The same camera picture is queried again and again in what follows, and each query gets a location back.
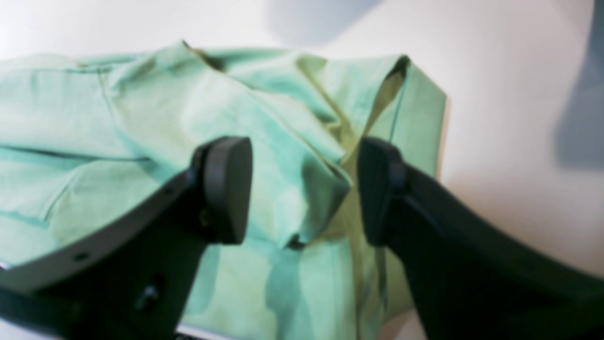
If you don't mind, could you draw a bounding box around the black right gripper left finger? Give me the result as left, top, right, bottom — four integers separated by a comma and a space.
1, 137, 253, 340

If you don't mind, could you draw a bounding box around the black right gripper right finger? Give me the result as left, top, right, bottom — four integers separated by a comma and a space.
357, 137, 604, 340

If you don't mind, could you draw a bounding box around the light green T-shirt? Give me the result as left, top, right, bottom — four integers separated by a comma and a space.
0, 42, 446, 340

